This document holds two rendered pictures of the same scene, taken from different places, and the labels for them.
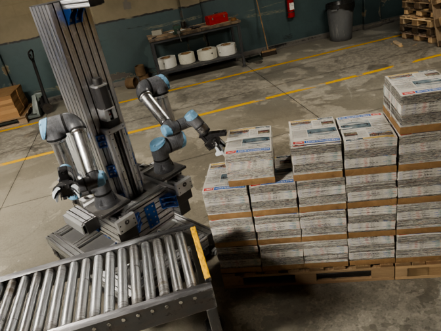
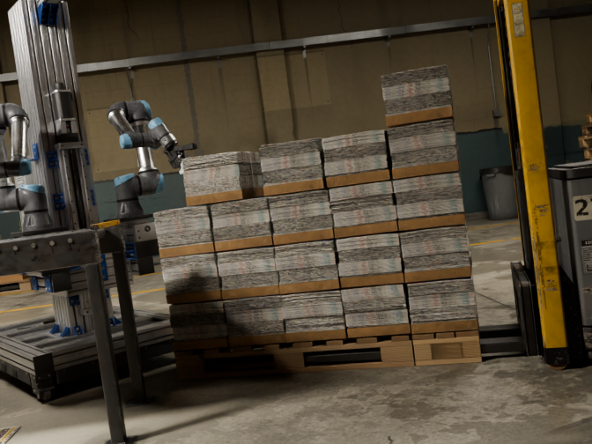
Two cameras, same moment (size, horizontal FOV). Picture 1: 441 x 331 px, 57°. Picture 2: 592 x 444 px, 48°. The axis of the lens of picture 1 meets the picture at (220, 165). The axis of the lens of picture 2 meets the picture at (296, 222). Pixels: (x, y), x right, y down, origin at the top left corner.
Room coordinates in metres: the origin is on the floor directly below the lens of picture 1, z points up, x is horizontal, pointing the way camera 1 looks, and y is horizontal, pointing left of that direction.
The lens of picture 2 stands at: (-0.98, -0.75, 0.86)
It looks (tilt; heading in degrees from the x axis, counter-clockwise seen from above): 3 degrees down; 4
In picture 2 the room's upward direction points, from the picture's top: 8 degrees counter-clockwise
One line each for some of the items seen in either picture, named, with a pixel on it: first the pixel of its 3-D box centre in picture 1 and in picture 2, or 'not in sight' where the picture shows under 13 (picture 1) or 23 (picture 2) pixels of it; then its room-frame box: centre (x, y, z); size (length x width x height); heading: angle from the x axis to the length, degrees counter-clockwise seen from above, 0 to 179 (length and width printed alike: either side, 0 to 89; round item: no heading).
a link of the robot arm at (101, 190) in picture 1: (97, 182); (32, 196); (2.30, 0.78, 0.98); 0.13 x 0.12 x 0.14; 106
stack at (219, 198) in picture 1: (299, 219); (289, 278); (2.26, -0.46, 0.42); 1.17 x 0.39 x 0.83; 79
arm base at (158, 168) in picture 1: (163, 163); (129, 207); (2.63, 0.40, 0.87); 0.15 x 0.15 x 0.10
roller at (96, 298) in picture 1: (96, 286); not in sight; (1.58, 0.72, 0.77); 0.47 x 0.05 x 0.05; 8
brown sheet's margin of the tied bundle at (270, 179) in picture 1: (252, 175); (219, 196); (2.21, -0.18, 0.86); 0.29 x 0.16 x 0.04; 79
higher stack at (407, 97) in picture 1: (413, 180); (432, 215); (2.12, -1.17, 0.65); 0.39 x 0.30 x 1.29; 169
